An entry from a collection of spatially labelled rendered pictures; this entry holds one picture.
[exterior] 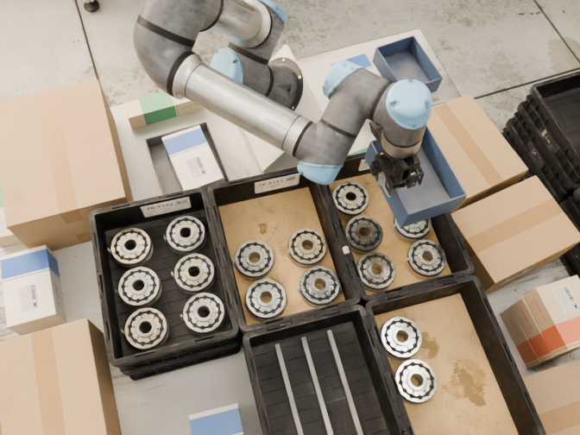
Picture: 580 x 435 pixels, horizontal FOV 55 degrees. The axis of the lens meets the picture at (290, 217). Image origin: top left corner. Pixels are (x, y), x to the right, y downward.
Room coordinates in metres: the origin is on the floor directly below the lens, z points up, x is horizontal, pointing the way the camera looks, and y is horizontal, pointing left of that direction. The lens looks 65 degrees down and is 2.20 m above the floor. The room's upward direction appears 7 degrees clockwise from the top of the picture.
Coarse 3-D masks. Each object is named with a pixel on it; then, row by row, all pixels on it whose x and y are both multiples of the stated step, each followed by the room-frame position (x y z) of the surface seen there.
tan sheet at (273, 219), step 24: (288, 192) 0.73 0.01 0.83; (240, 216) 0.64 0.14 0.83; (264, 216) 0.65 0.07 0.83; (288, 216) 0.66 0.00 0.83; (312, 216) 0.66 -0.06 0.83; (240, 240) 0.57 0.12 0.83; (264, 240) 0.57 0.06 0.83; (288, 264) 0.51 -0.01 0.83; (240, 288) 0.43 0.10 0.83; (288, 288) 0.45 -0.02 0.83; (288, 312) 0.38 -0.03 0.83
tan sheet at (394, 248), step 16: (368, 176) 0.81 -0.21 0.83; (368, 192) 0.76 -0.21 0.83; (368, 208) 0.71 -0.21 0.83; (384, 208) 0.72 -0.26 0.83; (384, 224) 0.67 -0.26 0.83; (384, 240) 0.62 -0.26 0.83; (400, 240) 0.62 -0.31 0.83; (432, 240) 0.64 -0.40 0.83; (400, 256) 0.58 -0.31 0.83; (400, 272) 0.53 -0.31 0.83; (448, 272) 0.55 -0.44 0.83
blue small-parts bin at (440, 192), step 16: (432, 144) 0.75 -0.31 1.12; (368, 160) 0.71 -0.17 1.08; (432, 160) 0.73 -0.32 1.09; (432, 176) 0.69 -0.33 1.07; (448, 176) 0.67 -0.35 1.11; (384, 192) 0.62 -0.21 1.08; (400, 192) 0.63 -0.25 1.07; (416, 192) 0.64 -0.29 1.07; (432, 192) 0.65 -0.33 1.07; (448, 192) 0.65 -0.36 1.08; (464, 192) 0.62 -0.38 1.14; (400, 208) 0.57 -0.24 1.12; (416, 208) 0.60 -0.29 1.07; (432, 208) 0.58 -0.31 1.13; (448, 208) 0.60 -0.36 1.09; (400, 224) 0.55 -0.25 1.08
